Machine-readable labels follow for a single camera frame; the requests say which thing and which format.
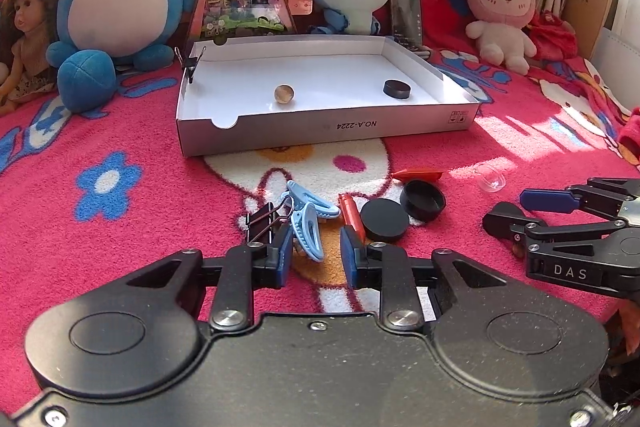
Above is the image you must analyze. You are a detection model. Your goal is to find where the brown-haired doll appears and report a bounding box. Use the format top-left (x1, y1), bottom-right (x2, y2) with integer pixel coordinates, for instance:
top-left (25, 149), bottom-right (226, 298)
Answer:
top-left (0, 0), bottom-right (63, 118)

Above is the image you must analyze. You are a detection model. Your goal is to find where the light blue hair clip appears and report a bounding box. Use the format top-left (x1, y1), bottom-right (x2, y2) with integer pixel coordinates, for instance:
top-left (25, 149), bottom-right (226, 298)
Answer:
top-left (280, 180), bottom-right (342, 263)

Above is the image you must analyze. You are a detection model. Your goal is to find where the clear plastic dome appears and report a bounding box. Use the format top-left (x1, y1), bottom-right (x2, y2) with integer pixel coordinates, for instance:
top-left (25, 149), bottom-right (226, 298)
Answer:
top-left (475, 164), bottom-right (507, 194)

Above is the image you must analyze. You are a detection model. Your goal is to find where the black binder clip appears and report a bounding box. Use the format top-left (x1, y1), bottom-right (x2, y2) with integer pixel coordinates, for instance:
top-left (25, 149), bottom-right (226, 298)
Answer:
top-left (174, 47), bottom-right (207, 84)
top-left (245, 199), bottom-right (296, 244)

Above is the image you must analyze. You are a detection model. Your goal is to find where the brown cardboard piece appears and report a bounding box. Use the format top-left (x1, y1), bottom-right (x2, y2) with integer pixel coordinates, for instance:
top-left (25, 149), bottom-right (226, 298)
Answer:
top-left (565, 0), bottom-right (615, 60)

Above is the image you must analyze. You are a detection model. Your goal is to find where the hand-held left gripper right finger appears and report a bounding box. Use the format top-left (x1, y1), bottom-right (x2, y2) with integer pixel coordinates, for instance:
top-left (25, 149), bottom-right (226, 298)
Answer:
top-left (340, 228), bottom-right (517, 331)

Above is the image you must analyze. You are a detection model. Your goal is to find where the red cloth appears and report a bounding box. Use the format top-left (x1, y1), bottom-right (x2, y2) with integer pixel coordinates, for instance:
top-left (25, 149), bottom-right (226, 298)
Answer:
top-left (530, 12), bottom-right (578, 60)

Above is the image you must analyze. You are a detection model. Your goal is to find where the black puck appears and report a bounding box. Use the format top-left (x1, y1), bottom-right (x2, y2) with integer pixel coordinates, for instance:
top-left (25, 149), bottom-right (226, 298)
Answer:
top-left (382, 79), bottom-right (413, 98)

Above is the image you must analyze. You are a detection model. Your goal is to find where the smartphone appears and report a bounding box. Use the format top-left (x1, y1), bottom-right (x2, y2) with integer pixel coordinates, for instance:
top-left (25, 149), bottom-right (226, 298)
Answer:
top-left (389, 0), bottom-right (426, 50)

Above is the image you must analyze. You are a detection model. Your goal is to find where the white cardboard box tray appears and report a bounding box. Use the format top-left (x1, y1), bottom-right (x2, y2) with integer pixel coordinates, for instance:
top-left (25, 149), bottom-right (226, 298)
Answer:
top-left (175, 34), bottom-right (483, 158)

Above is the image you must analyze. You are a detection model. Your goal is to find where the red cap with orange tip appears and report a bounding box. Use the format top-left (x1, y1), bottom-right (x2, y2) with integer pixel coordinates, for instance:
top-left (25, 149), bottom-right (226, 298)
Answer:
top-left (338, 193), bottom-right (367, 240)

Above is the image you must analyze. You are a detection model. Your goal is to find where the black round lid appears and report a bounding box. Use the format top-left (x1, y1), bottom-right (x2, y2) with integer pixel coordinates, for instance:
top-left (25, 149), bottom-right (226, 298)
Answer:
top-left (360, 199), bottom-right (409, 243)

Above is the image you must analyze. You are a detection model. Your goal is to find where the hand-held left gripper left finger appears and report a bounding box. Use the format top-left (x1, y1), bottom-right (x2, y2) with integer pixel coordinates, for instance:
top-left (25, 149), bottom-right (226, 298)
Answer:
top-left (125, 226), bottom-right (296, 331)

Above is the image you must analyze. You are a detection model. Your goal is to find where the round blue plush toy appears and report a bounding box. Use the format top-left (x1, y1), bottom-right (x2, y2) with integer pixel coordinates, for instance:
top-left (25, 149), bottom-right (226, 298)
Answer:
top-left (46, 0), bottom-right (207, 114)

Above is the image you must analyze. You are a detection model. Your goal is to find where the black round cap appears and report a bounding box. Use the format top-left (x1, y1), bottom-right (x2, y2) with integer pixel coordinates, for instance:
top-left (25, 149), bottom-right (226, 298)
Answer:
top-left (400, 179), bottom-right (447, 222)

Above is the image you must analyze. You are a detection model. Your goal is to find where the red pointed plastic cap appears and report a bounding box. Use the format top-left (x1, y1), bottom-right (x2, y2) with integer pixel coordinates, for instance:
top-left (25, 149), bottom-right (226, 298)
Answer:
top-left (391, 167), bottom-right (444, 182)

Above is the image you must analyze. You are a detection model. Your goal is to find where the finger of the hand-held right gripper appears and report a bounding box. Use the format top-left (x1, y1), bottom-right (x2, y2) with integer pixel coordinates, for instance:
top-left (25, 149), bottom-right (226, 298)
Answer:
top-left (482, 201), bottom-right (550, 257)
top-left (519, 177), bottom-right (640, 222)

